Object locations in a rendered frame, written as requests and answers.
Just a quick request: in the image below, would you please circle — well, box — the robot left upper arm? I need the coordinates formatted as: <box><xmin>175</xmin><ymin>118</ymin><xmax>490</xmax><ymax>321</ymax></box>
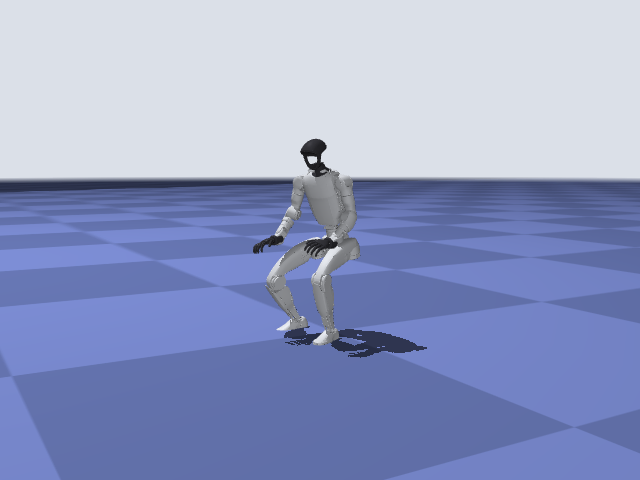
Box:
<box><xmin>333</xmin><ymin>174</ymin><xmax>357</xmax><ymax>221</ymax></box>

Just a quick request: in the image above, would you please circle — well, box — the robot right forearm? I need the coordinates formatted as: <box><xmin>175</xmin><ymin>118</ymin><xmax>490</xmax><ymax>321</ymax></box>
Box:
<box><xmin>275</xmin><ymin>209</ymin><xmax>294</xmax><ymax>245</ymax></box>

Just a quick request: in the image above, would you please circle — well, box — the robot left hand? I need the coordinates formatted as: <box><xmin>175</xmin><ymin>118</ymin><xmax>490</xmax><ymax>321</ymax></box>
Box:
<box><xmin>304</xmin><ymin>237</ymin><xmax>338</xmax><ymax>257</ymax></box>

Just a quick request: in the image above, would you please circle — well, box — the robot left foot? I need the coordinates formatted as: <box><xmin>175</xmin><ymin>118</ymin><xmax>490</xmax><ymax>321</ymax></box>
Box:
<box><xmin>313</xmin><ymin>328</ymin><xmax>339</xmax><ymax>345</ymax></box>

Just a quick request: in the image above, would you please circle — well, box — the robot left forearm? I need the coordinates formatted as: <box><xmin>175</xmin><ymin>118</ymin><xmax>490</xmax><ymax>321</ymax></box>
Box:
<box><xmin>329</xmin><ymin>211</ymin><xmax>357</xmax><ymax>249</ymax></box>

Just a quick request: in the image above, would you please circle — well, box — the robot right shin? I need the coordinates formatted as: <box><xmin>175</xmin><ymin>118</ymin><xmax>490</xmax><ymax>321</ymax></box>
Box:
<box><xmin>265</xmin><ymin>277</ymin><xmax>301</xmax><ymax>322</ymax></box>

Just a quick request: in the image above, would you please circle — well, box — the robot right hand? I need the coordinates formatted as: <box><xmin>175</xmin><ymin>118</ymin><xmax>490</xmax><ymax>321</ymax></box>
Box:
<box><xmin>253</xmin><ymin>235</ymin><xmax>284</xmax><ymax>254</ymax></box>

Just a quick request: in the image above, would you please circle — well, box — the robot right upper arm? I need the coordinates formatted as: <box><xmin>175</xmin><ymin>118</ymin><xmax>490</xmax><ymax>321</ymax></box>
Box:
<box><xmin>286</xmin><ymin>174</ymin><xmax>305</xmax><ymax>220</ymax></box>

